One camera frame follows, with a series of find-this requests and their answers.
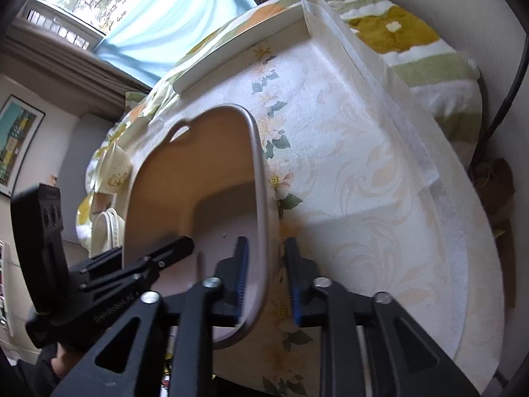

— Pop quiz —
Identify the floral striped blanket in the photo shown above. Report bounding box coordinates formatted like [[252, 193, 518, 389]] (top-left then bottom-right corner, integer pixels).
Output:
[[76, 0, 484, 253]]

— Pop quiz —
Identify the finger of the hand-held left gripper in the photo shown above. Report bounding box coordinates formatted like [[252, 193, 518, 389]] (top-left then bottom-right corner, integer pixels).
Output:
[[78, 267, 162, 294], [68, 238, 195, 276]]

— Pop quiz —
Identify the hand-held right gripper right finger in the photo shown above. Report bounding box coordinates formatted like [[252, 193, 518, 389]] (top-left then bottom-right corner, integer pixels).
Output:
[[284, 237, 482, 397]]

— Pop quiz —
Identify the pink square dish with handles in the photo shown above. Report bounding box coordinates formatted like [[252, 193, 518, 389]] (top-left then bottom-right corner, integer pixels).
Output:
[[123, 103, 271, 350]]

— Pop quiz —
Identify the light blue cloth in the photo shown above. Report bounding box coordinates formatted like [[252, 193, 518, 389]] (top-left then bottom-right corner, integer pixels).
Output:
[[95, 0, 259, 87]]

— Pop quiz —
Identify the black metal stand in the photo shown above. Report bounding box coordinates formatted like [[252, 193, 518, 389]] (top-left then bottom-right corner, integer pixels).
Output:
[[467, 33, 529, 174]]

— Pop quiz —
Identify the person's left hand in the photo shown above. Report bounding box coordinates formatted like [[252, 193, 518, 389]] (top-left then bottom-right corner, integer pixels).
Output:
[[50, 341, 89, 381]]

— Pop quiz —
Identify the wall poster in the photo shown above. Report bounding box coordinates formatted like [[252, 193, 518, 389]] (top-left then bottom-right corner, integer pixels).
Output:
[[0, 94, 45, 197]]

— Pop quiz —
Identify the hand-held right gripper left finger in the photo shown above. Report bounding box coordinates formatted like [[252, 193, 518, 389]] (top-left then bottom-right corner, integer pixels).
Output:
[[50, 236, 251, 397]]

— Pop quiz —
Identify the grey headboard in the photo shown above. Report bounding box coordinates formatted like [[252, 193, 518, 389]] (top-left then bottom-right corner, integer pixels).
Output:
[[54, 111, 125, 216]]

